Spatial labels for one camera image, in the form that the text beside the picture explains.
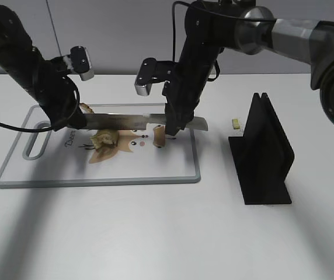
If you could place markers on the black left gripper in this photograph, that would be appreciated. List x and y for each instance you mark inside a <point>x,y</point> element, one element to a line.
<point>57,94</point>

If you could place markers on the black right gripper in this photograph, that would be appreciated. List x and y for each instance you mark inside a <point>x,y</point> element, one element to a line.
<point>188,80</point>

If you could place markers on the white-handled kitchen knife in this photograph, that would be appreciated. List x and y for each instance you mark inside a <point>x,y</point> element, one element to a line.
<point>122,121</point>

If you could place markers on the partly peeled yellow banana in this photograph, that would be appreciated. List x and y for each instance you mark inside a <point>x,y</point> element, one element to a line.
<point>106,138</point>

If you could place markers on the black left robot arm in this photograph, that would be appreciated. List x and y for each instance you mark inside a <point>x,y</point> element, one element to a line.
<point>18,55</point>

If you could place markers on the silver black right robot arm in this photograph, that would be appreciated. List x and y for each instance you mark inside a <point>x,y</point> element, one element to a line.
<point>247,28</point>

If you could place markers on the small banana piece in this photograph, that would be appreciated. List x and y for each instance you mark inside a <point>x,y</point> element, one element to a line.
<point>235,124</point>

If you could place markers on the grey-rimmed white cutting board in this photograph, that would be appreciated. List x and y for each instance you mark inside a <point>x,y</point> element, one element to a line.
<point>66,158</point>

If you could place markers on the black knife stand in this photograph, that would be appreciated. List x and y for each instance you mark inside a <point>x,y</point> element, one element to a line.
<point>263,155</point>

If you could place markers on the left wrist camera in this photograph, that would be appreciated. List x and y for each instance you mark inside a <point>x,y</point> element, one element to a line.
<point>79,62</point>

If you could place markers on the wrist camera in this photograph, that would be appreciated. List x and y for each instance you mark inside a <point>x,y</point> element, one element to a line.
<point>79,62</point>
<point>152,71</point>

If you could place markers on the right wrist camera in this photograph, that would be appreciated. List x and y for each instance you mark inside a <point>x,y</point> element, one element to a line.
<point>152,71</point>

